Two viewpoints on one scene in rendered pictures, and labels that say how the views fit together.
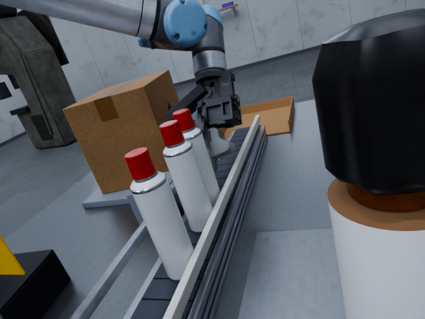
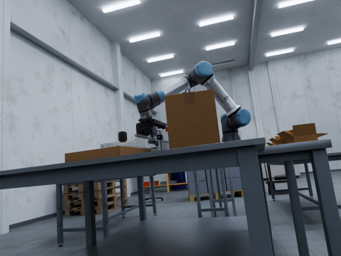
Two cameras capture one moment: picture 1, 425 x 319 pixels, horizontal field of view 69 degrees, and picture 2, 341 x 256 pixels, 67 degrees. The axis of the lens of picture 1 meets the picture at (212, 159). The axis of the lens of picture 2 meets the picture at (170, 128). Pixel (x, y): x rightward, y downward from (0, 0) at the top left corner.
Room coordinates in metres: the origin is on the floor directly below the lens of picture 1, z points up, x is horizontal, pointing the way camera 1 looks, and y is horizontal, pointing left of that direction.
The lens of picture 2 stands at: (2.31, -0.02, 0.76)
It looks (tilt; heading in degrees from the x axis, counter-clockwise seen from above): 10 degrees up; 176
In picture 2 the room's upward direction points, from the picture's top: 6 degrees counter-clockwise
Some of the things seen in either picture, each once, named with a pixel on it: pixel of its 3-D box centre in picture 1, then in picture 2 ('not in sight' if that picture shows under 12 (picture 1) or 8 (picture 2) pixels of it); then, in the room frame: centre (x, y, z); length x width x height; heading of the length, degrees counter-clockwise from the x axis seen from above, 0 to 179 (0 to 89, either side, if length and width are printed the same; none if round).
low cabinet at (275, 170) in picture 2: not in sight; (270, 168); (-8.99, 5.05, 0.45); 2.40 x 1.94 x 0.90; 162
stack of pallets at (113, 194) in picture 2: not in sight; (98, 189); (-4.24, -1.48, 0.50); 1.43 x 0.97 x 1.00; 162
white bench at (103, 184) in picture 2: not in sight; (115, 200); (-1.79, -0.67, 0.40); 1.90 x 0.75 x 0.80; 162
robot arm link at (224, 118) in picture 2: not in sight; (229, 122); (0.45, 0.56, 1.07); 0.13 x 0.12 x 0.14; 16
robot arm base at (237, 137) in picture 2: not in sight; (231, 138); (0.45, 0.55, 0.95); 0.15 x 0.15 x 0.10
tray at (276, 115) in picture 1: (257, 118); (111, 155); (1.13, -0.21, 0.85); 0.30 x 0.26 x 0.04; 157
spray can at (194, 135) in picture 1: (197, 161); (160, 138); (0.55, 0.03, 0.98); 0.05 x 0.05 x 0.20
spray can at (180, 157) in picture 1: (187, 178); (163, 139); (0.49, 0.05, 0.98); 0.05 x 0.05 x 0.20
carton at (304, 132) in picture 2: not in sight; (301, 140); (-0.82, 1.85, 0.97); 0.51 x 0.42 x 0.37; 77
